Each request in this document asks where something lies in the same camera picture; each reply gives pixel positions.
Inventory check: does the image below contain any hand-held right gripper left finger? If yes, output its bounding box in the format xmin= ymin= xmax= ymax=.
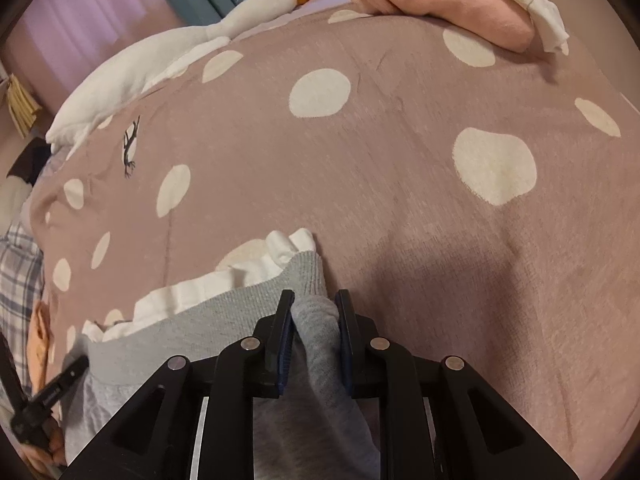
xmin=60 ymin=289 xmax=296 ymax=480

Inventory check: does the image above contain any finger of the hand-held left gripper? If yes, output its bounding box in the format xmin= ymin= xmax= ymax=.
xmin=14 ymin=355 xmax=91 ymax=443

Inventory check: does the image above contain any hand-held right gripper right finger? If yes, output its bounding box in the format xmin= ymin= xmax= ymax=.
xmin=334 ymin=289 xmax=582 ymax=480

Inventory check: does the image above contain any grey knit sweater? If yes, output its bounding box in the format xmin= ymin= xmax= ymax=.
xmin=62 ymin=227 xmax=385 ymax=480

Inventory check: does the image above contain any person's left hand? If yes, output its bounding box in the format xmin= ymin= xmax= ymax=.
xmin=19 ymin=422 xmax=68 ymax=475

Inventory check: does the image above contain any orange printed garment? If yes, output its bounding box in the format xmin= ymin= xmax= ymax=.
xmin=26 ymin=300 xmax=64 ymax=421

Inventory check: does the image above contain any plaid cloth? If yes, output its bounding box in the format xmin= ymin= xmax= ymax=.
xmin=0 ymin=220 xmax=47 ymax=386

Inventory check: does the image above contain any pink blanket with white dots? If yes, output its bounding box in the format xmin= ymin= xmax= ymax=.
xmin=27 ymin=0 xmax=640 ymax=480

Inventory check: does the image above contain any black and white plush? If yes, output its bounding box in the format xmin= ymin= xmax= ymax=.
xmin=0 ymin=141 xmax=54 ymax=227

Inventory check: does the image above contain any beige curtain tassel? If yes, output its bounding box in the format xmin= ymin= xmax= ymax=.
xmin=2 ymin=74 xmax=45 ymax=139

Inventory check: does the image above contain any white goose plush toy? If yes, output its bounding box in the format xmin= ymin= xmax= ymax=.
xmin=45 ymin=0 xmax=324 ymax=147

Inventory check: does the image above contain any folded pink garment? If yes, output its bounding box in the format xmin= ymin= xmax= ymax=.
xmin=345 ymin=0 xmax=537 ymax=54

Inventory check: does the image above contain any sheer pale curtain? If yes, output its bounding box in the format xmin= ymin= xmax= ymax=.
xmin=14 ymin=0 xmax=192 ymax=111

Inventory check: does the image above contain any folded cream garment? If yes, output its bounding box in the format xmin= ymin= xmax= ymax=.
xmin=452 ymin=0 xmax=572 ymax=56

